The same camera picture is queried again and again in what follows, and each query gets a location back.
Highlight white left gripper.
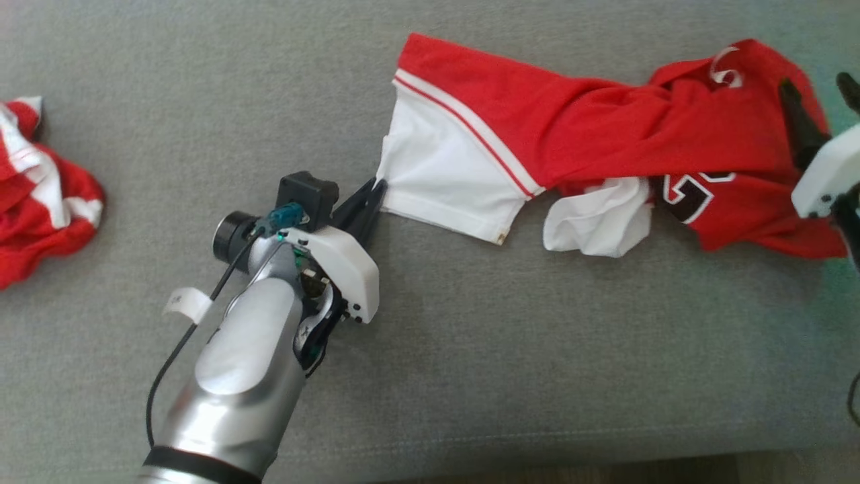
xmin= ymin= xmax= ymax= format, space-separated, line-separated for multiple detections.
xmin=277 ymin=177 xmax=390 ymax=378

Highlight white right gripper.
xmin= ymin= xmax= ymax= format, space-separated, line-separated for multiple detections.
xmin=778 ymin=72 xmax=860 ymax=220

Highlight red white basketball jersey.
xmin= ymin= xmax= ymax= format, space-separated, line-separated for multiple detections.
xmin=375 ymin=32 xmax=850 ymax=260

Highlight red shorts white stripes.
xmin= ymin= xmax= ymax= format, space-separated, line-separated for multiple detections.
xmin=0 ymin=95 xmax=107 ymax=290

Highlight grey fabric sofa seat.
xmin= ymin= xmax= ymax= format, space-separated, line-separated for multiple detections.
xmin=0 ymin=0 xmax=860 ymax=484

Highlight black cable teal connector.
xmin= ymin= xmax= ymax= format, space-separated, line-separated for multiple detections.
xmin=145 ymin=204 xmax=311 ymax=450

